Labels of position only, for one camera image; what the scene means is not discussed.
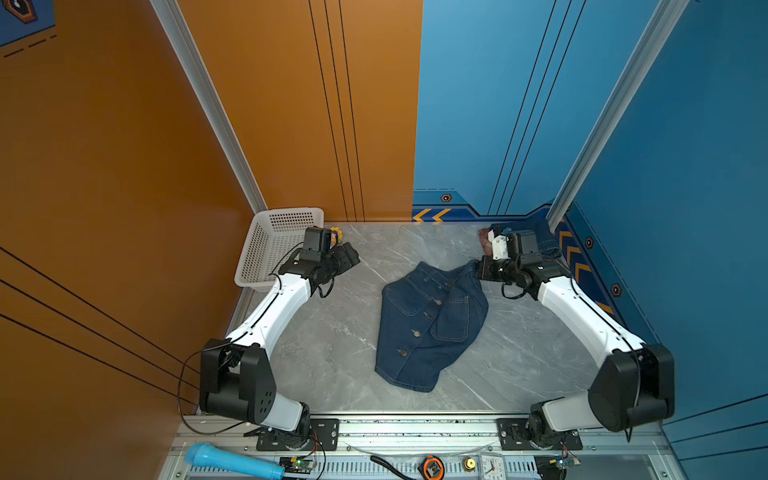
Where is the white plastic laundry basket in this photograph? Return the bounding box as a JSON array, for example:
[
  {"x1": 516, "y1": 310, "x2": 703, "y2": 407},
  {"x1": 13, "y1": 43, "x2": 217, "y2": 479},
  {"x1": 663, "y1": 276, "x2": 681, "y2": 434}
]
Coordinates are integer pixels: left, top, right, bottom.
[{"x1": 234, "y1": 207, "x2": 324, "y2": 292}]

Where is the red plaid skirt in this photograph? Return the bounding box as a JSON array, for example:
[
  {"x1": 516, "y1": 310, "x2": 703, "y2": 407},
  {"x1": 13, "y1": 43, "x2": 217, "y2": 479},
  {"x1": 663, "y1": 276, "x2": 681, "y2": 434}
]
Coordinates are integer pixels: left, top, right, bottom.
[{"x1": 478, "y1": 228, "x2": 493, "y2": 255}]

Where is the dark blue denim skirt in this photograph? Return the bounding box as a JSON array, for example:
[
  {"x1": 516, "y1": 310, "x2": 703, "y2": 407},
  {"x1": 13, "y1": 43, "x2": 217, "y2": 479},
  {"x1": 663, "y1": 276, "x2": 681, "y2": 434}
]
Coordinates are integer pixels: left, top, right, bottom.
[{"x1": 490, "y1": 219, "x2": 561, "y2": 262}]

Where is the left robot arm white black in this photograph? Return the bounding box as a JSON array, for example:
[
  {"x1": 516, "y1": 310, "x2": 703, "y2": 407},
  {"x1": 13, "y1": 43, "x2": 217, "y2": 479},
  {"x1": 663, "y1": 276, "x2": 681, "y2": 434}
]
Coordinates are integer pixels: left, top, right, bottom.
[{"x1": 199, "y1": 227, "x2": 360, "y2": 448}]

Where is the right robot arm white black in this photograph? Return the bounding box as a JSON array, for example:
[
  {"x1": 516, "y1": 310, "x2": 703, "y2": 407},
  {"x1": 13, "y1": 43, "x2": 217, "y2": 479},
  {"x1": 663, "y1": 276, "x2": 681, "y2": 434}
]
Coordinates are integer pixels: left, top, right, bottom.
[{"x1": 477, "y1": 228, "x2": 676, "y2": 449}]

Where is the yellow flower pink bear toy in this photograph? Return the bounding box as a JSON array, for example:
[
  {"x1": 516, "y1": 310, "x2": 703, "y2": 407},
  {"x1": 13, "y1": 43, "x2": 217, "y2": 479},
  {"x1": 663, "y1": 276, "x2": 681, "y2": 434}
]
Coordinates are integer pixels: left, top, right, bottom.
[{"x1": 331, "y1": 227, "x2": 343, "y2": 245}]

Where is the small white clock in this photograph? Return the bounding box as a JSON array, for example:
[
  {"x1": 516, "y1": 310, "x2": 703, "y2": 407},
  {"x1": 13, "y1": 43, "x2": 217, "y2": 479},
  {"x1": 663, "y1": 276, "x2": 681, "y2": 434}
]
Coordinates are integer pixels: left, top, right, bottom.
[{"x1": 479, "y1": 455, "x2": 507, "y2": 480}]

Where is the small round brass object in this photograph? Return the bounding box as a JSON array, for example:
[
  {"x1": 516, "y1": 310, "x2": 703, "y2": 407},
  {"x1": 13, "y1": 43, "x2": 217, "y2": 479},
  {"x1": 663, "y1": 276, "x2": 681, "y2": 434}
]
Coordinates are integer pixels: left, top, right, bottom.
[{"x1": 462, "y1": 457, "x2": 477, "y2": 473}]

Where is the orange black tape measure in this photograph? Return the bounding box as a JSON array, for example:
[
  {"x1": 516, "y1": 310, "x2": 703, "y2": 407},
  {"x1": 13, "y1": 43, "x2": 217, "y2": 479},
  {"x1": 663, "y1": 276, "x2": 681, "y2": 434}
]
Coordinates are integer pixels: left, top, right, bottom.
[{"x1": 419, "y1": 455, "x2": 446, "y2": 480}]

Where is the small green circuit board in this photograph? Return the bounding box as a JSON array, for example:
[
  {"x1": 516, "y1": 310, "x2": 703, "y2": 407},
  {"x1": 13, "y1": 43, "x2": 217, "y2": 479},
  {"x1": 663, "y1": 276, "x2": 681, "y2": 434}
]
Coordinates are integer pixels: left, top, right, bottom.
[{"x1": 279, "y1": 456, "x2": 317, "y2": 475}]

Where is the blue microphone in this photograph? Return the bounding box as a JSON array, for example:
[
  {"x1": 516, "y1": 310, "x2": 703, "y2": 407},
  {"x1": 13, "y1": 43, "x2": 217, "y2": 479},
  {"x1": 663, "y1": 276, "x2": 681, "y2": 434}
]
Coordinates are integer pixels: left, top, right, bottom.
[{"x1": 185, "y1": 443, "x2": 285, "y2": 480}]

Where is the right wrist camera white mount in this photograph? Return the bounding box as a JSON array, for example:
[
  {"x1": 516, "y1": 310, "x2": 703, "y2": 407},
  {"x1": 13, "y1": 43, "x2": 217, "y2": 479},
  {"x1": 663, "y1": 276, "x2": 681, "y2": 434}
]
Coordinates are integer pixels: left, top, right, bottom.
[{"x1": 487, "y1": 230, "x2": 509, "y2": 260}]

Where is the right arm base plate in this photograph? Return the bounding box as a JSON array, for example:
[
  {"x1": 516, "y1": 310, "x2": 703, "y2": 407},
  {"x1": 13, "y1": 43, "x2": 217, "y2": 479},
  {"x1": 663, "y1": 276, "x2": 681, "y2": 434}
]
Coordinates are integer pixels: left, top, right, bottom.
[{"x1": 496, "y1": 417, "x2": 583, "y2": 452}]

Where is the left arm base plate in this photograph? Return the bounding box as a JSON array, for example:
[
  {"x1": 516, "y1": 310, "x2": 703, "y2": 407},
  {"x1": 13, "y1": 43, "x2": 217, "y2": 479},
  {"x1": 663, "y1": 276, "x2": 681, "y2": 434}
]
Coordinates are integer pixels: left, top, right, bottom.
[{"x1": 256, "y1": 418, "x2": 339, "y2": 453}]

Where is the aluminium front rail frame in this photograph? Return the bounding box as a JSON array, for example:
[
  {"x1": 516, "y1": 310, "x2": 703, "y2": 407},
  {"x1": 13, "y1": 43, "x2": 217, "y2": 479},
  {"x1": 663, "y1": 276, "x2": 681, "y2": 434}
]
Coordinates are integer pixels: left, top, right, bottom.
[{"x1": 159, "y1": 413, "x2": 686, "y2": 479}]

